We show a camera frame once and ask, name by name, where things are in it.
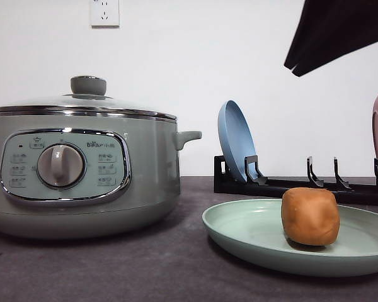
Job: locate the blue plate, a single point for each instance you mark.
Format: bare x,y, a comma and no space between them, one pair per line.
237,139

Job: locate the black plate rack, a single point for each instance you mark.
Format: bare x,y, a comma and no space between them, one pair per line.
226,182

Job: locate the gray table mat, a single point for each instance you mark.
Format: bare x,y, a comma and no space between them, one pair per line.
178,262

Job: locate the white wall socket left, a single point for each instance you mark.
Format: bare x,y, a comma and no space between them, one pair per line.
104,15

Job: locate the glass pot lid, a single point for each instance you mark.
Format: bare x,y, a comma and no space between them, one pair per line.
87,96

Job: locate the green electric steamer pot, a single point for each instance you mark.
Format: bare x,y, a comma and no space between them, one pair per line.
87,174

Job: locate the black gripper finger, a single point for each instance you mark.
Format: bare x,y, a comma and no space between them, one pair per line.
328,29

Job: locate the brown potato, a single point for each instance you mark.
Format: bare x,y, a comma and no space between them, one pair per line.
310,216

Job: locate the green plate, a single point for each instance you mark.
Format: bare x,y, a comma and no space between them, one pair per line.
251,233

